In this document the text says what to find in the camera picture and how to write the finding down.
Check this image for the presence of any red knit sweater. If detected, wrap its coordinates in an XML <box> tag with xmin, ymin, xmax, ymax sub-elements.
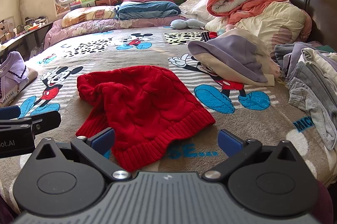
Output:
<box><xmin>76</xmin><ymin>65</ymin><xmax>215</xmax><ymax>172</ymax></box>

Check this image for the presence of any grey clothes pile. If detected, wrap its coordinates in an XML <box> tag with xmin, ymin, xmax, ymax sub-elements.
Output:
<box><xmin>274</xmin><ymin>41</ymin><xmax>336</xmax><ymax>151</ymax></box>

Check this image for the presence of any lavender folded garment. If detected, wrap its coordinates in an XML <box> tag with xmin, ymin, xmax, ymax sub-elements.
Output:
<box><xmin>0</xmin><ymin>51</ymin><xmax>38</xmax><ymax>108</ymax></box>

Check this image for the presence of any Mickey Mouse bed blanket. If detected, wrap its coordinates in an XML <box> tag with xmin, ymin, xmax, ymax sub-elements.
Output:
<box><xmin>1</xmin><ymin>28</ymin><xmax>336</xmax><ymax>185</ymax></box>

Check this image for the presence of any cluttered dark side desk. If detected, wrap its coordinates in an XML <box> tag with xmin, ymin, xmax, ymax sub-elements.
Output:
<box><xmin>0</xmin><ymin>16</ymin><xmax>55</xmax><ymax>62</ymax></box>

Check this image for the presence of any pink floral quilt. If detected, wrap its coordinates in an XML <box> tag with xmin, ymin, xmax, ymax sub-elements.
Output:
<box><xmin>43</xmin><ymin>15</ymin><xmax>186</xmax><ymax>50</ymax></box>

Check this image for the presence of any purple and cream garment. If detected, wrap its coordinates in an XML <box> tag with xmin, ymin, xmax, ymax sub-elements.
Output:
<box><xmin>187</xmin><ymin>28</ymin><xmax>281</xmax><ymax>87</ymax></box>

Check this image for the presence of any yellow patterned pillow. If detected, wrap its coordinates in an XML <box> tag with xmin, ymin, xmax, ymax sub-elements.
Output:
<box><xmin>61</xmin><ymin>6</ymin><xmax>116</xmax><ymax>28</ymax></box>

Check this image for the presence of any cream comforter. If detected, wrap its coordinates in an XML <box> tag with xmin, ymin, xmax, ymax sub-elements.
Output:
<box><xmin>204</xmin><ymin>0</ymin><xmax>313</xmax><ymax>48</ymax></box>

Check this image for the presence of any light blue plush toy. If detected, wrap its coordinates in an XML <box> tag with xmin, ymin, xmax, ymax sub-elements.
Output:
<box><xmin>170</xmin><ymin>19</ymin><xmax>206</xmax><ymax>29</ymax></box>

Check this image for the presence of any blue folded blanket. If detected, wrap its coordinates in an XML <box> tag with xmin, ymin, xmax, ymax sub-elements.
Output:
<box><xmin>116</xmin><ymin>0</ymin><xmax>181</xmax><ymax>20</ymax></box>

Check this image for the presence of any dark wooden headboard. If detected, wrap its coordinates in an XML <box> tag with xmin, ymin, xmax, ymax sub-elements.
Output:
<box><xmin>290</xmin><ymin>0</ymin><xmax>337</xmax><ymax>49</ymax></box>

